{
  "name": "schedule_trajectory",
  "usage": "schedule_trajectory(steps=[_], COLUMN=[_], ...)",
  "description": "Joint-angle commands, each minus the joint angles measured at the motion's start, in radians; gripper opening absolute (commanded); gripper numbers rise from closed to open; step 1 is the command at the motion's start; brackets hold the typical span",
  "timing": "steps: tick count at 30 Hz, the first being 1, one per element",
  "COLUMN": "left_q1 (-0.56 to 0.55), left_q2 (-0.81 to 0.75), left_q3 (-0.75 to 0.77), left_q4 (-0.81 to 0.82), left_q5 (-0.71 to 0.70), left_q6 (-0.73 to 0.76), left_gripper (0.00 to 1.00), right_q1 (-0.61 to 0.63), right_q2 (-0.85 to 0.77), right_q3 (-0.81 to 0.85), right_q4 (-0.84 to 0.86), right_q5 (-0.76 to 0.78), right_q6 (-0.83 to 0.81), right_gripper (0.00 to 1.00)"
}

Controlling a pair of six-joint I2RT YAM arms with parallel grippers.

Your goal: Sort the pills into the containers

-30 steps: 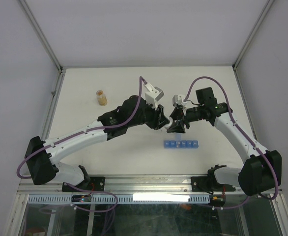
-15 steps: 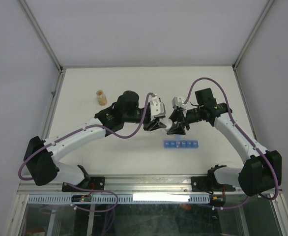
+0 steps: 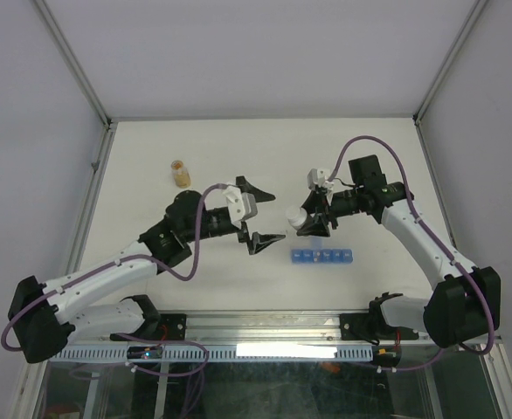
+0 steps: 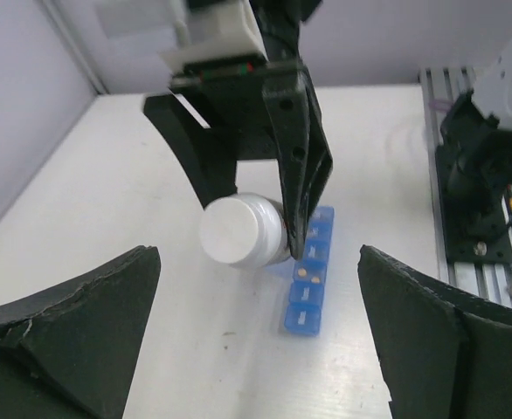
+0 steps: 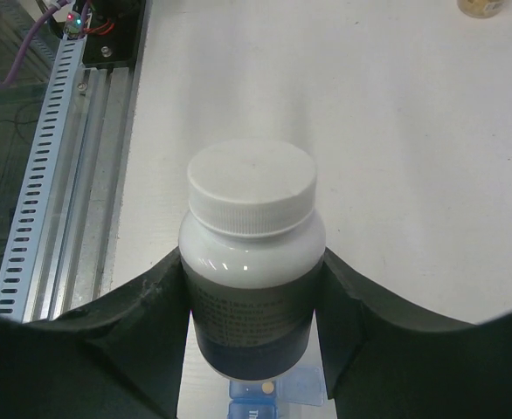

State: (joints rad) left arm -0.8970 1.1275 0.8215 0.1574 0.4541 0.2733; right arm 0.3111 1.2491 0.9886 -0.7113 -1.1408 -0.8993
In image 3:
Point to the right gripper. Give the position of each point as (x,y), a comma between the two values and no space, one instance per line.
(318,203)

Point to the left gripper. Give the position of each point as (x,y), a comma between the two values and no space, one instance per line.
(259,240)

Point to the white cap pill bottle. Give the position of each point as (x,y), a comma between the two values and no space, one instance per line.
(296,217)

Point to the blue weekly pill organizer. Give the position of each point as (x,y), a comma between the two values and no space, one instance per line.
(317,253)

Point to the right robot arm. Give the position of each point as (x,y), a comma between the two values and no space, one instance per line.
(466,299)

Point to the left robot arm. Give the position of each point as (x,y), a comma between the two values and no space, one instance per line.
(170,246)

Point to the amber pill bottle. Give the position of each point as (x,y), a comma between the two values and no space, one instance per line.
(180,174)

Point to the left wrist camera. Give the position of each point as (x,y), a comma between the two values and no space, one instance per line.
(241,206)

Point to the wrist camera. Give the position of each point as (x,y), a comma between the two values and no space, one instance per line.
(241,206)
(319,179)

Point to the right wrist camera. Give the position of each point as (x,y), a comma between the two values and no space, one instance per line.
(319,179)

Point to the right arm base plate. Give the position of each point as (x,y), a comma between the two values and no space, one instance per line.
(371,327)

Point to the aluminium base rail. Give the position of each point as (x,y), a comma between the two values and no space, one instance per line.
(256,325)

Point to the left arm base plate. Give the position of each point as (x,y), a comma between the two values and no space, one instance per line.
(169,326)

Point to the white slotted cable duct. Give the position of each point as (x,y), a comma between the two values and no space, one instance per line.
(242,352)

